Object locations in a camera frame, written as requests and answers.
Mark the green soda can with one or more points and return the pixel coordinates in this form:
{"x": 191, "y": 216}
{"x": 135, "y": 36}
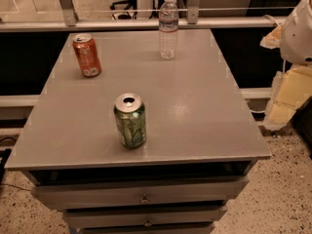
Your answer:
{"x": 129, "y": 111}

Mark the clear plastic water bottle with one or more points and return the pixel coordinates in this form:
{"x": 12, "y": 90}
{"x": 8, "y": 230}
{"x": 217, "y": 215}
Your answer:
{"x": 168, "y": 29}

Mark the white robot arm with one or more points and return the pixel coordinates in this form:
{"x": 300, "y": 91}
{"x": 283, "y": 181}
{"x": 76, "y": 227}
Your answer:
{"x": 297, "y": 33}

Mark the grey drawer cabinet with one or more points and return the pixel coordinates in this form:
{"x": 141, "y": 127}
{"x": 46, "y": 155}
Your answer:
{"x": 197, "y": 122}

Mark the grey metal railing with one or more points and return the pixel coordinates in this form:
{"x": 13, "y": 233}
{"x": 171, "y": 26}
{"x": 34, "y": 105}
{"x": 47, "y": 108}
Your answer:
{"x": 92, "y": 15}

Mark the orange soda can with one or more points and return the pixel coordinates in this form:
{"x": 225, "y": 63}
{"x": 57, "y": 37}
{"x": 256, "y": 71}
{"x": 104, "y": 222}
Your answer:
{"x": 85, "y": 49}

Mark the top grey drawer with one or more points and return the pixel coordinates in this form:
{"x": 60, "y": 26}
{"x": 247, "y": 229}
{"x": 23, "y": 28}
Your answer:
{"x": 136, "y": 193}

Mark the grey drawer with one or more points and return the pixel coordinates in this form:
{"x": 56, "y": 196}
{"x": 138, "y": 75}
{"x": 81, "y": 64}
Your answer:
{"x": 136, "y": 193}
{"x": 144, "y": 217}
{"x": 186, "y": 228}

